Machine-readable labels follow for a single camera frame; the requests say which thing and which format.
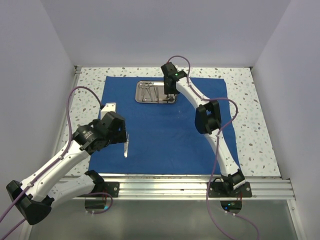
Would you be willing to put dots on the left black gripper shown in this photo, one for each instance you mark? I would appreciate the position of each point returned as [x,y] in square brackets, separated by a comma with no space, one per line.
[120,136]

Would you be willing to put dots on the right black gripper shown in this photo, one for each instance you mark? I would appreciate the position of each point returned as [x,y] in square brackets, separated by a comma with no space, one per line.
[166,91]

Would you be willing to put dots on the steel forceps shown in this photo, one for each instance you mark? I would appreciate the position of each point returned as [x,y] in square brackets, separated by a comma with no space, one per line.
[126,146]

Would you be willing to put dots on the steel instrument tray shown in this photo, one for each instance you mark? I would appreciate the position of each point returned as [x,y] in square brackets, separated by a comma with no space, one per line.
[157,89]

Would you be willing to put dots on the blue surgical cloth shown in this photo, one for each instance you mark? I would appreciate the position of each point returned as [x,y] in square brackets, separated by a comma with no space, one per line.
[163,138]

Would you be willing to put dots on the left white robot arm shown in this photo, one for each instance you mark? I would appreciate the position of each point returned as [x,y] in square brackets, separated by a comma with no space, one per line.
[35,196]

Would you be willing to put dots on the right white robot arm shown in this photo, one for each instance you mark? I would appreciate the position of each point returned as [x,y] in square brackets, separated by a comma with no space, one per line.
[208,122]

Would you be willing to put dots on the steel hemostat clamp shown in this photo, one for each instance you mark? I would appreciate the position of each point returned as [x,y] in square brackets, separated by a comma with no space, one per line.
[151,96]

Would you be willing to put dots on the steel scissors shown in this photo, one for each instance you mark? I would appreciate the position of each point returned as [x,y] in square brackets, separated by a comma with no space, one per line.
[145,96]

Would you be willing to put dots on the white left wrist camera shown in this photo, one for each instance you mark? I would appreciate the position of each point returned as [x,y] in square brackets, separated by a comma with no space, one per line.
[109,107]

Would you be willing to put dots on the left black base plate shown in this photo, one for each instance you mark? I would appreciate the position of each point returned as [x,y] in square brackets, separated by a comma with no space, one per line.
[110,187]

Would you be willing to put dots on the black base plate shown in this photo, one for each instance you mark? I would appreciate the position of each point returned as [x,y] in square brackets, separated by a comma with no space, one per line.
[217,189]
[110,187]

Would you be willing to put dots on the aluminium mounting rail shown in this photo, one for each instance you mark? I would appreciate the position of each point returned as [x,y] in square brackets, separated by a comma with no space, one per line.
[193,187]

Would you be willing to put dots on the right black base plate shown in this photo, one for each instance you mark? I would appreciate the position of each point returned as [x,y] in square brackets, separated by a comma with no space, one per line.
[217,189]

